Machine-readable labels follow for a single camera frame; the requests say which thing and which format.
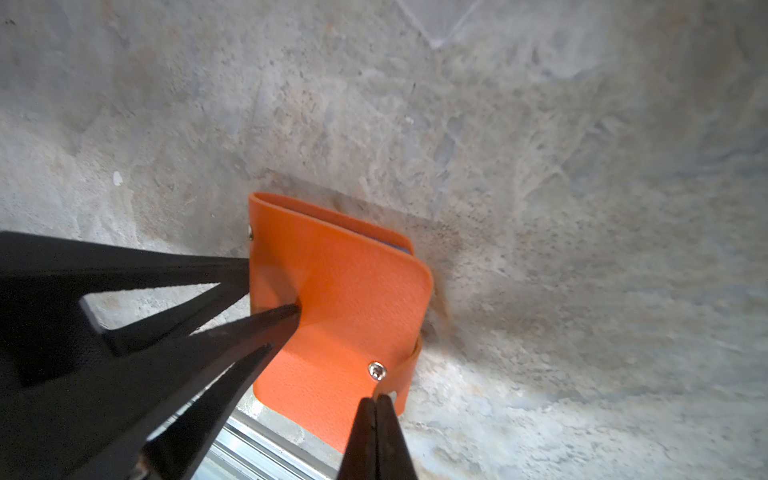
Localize orange card holder wallet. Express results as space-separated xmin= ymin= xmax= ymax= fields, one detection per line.
xmin=248 ymin=192 xmax=433 ymax=451

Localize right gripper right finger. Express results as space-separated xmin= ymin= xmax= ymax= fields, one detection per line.
xmin=375 ymin=395 xmax=418 ymax=480

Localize right clear card display stand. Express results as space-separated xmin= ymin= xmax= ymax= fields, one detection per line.
xmin=396 ymin=0 xmax=483 ymax=50

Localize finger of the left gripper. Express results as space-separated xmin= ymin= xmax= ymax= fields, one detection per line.
xmin=1 ymin=305 xmax=300 ymax=479
xmin=1 ymin=231 xmax=249 ymax=360

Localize aluminium mounting rail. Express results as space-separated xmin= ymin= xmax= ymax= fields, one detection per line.
xmin=193 ymin=411 xmax=337 ymax=480

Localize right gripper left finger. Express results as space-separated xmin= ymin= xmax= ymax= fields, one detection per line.
xmin=337 ymin=398 xmax=377 ymax=480

